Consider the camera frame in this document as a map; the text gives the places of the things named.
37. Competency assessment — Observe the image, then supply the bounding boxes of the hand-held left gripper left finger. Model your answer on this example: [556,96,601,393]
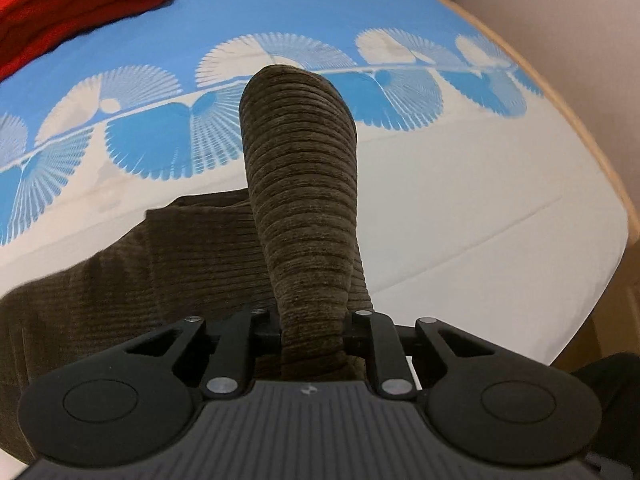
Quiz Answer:
[114,309,284,402]

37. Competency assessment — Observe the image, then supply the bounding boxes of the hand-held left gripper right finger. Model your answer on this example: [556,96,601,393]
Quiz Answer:
[342,310,503,402]

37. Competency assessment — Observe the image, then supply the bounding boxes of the brown corduroy pants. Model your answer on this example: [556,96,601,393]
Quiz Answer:
[0,64,375,467]

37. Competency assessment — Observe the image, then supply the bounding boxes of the blue white printed bed sheet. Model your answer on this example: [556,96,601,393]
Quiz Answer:
[0,0,632,367]

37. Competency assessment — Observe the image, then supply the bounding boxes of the red knitted blanket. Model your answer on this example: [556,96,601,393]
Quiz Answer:
[0,0,179,82]

